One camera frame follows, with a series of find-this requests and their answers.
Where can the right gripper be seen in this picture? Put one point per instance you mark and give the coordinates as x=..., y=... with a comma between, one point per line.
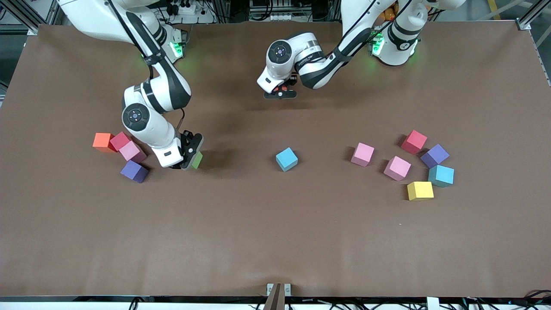
x=187, y=138

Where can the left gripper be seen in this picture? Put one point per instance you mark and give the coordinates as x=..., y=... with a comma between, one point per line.
x=293, y=80

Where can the orange foam cube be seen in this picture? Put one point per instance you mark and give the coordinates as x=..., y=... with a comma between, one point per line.
x=102, y=141
x=283, y=89

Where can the green foam cube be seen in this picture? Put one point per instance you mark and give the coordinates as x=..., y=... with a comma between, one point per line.
x=198, y=161

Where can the pink foam cube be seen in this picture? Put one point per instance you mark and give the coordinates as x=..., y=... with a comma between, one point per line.
x=397, y=168
x=130, y=150
x=362, y=154

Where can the purple foam cube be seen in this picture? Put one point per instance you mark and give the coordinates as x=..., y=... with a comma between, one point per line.
x=133, y=170
x=434, y=156

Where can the turquoise foam cube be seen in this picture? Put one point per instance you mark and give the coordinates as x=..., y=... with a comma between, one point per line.
x=286, y=159
x=441, y=175

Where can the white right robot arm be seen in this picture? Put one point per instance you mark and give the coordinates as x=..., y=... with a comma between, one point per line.
x=135, y=116

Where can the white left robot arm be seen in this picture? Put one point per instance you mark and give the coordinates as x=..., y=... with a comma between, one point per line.
x=320, y=71

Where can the red foam cube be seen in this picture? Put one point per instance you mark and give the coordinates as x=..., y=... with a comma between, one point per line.
x=119, y=140
x=414, y=142

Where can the equipment rack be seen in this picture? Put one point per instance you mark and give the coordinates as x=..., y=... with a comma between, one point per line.
x=271, y=8

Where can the pile of orange objects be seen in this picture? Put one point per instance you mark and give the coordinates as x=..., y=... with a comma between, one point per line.
x=387, y=15

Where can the yellow foam cube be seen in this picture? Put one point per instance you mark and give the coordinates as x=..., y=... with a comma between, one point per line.
x=420, y=190

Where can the brown pole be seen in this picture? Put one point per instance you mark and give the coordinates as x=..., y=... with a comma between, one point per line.
x=276, y=301

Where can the small white box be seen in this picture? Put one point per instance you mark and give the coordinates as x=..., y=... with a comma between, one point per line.
x=432, y=303

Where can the silver metal bracket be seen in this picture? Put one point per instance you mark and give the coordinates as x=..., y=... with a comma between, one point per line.
x=270, y=289

